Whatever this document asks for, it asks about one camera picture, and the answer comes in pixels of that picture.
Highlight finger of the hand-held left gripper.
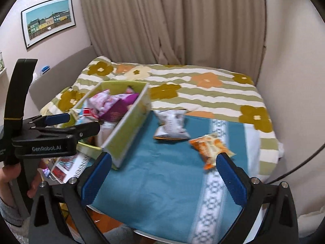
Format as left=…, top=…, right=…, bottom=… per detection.
left=32, top=120, right=101, bottom=142
left=29, top=112, right=71, bottom=128

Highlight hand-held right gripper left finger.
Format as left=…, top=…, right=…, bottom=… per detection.
left=28, top=152, right=112, bottom=244

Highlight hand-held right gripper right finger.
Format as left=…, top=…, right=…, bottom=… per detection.
left=216, top=153, right=299, bottom=244

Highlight red white snack packet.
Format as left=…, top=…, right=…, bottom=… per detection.
left=81, top=107, right=102, bottom=120

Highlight pink white snack packet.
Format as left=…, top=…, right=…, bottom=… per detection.
left=87, top=89, right=120, bottom=113

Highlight orange snack packet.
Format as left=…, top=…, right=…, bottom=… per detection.
left=188, top=134, right=236, bottom=171

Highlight purple snack packet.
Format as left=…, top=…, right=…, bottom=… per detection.
left=102, top=93, right=141, bottom=122

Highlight yellow-green cardboard box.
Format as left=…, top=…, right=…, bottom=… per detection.
left=72, top=80, right=153, bottom=170

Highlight white barcode snack packet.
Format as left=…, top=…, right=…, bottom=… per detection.
left=153, top=109, right=190, bottom=141

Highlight person's left hand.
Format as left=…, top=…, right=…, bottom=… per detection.
left=0, top=163, right=42, bottom=209

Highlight red white printed packet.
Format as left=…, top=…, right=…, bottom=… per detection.
left=49, top=154, right=90, bottom=184

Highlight grey headboard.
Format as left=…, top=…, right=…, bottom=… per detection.
left=28, top=44, right=99, bottom=113

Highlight teal patterned cloth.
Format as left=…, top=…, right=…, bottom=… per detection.
left=91, top=110, right=262, bottom=244

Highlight floral striped blanket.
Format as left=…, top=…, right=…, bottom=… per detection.
left=39, top=56, right=284, bottom=184

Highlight framed picture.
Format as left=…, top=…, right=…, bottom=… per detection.
left=21, top=0, right=76, bottom=50

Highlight beige curtain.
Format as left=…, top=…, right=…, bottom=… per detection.
left=77, top=0, right=268, bottom=70

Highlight black cable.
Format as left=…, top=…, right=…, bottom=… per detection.
left=266, top=142, right=325, bottom=184

